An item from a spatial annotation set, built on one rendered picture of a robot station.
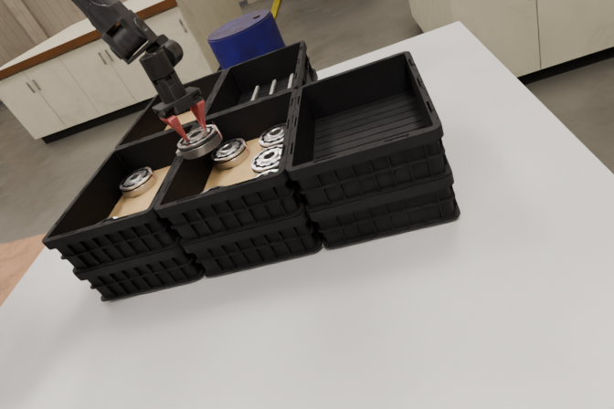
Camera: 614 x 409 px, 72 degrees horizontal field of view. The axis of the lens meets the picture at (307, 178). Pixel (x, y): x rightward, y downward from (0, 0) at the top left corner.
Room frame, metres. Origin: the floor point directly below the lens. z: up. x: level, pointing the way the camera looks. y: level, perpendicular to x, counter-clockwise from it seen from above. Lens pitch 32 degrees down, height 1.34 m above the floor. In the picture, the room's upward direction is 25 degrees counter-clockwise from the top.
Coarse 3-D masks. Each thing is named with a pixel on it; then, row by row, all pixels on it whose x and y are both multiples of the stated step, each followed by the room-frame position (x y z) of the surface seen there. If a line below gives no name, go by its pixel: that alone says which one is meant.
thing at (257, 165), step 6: (264, 150) 0.96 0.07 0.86; (258, 156) 0.94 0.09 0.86; (252, 162) 0.92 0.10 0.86; (258, 162) 0.91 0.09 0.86; (270, 162) 0.88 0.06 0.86; (276, 162) 0.88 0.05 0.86; (252, 168) 0.90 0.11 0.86; (258, 168) 0.88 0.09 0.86; (264, 168) 0.87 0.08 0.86; (270, 168) 0.86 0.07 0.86
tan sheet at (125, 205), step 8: (168, 168) 1.18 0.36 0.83; (160, 176) 1.15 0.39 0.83; (160, 184) 1.10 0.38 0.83; (152, 192) 1.08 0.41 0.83; (120, 200) 1.12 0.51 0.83; (128, 200) 1.09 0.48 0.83; (136, 200) 1.07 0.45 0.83; (144, 200) 1.05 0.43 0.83; (120, 208) 1.07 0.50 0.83; (128, 208) 1.05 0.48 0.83; (136, 208) 1.02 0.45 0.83; (144, 208) 1.00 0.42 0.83; (120, 216) 1.02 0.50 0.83
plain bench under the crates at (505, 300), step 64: (448, 64) 1.29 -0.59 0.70; (448, 128) 0.94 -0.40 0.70; (512, 128) 0.82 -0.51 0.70; (512, 192) 0.63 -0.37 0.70; (576, 192) 0.56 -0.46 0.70; (320, 256) 0.70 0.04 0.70; (384, 256) 0.62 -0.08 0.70; (448, 256) 0.55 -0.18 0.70; (512, 256) 0.49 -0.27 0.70; (576, 256) 0.43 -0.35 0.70; (0, 320) 1.01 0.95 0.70; (64, 320) 0.88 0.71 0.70; (128, 320) 0.77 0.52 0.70; (192, 320) 0.68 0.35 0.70; (256, 320) 0.60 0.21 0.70; (320, 320) 0.54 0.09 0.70; (384, 320) 0.48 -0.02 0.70; (448, 320) 0.42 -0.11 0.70; (512, 320) 0.38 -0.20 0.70; (576, 320) 0.34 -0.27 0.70; (0, 384) 0.75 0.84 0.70; (64, 384) 0.67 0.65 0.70; (128, 384) 0.59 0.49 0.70; (192, 384) 0.53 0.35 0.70; (256, 384) 0.47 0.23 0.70; (320, 384) 0.42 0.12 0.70; (384, 384) 0.37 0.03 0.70; (448, 384) 0.33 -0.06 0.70; (512, 384) 0.29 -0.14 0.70; (576, 384) 0.26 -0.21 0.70
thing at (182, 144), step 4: (200, 128) 0.99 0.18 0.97; (208, 128) 0.97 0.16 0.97; (212, 128) 0.96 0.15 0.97; (208, 132) 0.94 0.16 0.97; (212, 132) 0.93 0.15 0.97; (204, 136) 0.93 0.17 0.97; (208, 136) 0.91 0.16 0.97; (180, 140) 0.97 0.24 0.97; (184, 140) 0.96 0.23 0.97; (196, 140) 0.92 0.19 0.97; (200, 140) 0.91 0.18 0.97; (204, 140) 0.91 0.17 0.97; (180, 144) 0.94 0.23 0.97; (184, 144) 0.94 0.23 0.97; (188, 144) 0.93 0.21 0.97; (192, 144) 0.91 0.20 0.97; (196, 144) 0.90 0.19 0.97; (180, 148) 0.92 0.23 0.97; (184, 148) 0.91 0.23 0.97; (188, 148) 0.91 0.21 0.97
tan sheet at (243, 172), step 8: (248, 144) 1.10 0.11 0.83; (256, 144) 1.07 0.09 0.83; (256, 152) 1.03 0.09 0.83; (248, 160) 1.01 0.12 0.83; (216, 168) 1.04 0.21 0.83; (232, 168) 1.00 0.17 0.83; (240, 168) 0.98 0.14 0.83; (248, 168) 0.96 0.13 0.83; (216, 176) 1.00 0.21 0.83; (224, 176) 0.98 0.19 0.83; (232, 176) 0.96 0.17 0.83; (240, 176) 0.94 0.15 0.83; (248, 176) 0.92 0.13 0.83; (208, 184) 0.97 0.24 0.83; (216, 184) 0.96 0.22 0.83; (224, 184) 0.94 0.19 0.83
